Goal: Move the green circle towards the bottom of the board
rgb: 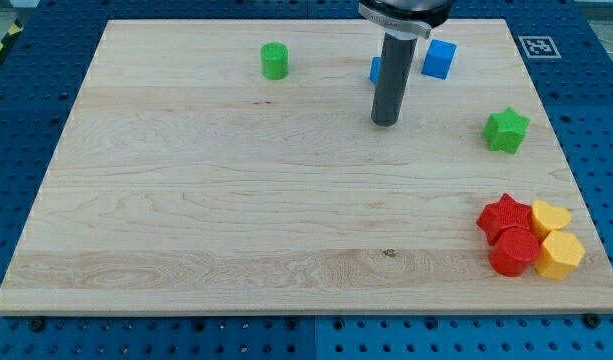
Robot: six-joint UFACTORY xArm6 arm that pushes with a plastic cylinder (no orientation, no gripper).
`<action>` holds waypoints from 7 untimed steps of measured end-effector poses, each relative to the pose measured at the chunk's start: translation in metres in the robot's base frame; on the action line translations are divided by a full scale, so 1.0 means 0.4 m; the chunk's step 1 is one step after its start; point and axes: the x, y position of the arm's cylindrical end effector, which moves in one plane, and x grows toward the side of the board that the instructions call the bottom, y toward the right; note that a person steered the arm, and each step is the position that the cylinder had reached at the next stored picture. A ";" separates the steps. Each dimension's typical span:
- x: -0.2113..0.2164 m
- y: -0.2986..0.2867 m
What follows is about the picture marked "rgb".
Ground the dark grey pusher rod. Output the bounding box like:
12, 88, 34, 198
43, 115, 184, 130
371, 33, 417, 127

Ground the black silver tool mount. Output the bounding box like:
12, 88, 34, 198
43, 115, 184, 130
358, 0, 454, 39

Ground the green cylinder block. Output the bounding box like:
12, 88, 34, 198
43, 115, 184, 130
260, 42, 289, 80

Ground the wooden board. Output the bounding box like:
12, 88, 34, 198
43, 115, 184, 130
0, 19, 613, 317

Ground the blue block behind rod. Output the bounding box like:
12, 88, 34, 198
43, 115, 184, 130
369, 57, 381, 85

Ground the blue cube block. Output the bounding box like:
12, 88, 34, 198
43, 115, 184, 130
421, 39, 457, 80

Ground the green star block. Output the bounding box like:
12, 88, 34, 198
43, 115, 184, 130
482, 107, 530, 154

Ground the fiducial marker tag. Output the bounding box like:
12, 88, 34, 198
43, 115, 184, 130
518, 35, 561, 59

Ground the red star block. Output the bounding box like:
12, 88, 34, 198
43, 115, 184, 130
476, 193, 532, 245

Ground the yellow heart block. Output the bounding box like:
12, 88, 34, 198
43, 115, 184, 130
530, 200, 572, 242

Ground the red cylinder block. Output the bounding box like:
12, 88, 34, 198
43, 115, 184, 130
489, 227, 540, 277

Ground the yellow hexagon block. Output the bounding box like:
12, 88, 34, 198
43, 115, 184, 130
534, 230, 586, 280

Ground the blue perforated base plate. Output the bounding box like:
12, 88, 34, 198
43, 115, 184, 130
0, 0, 613, 359

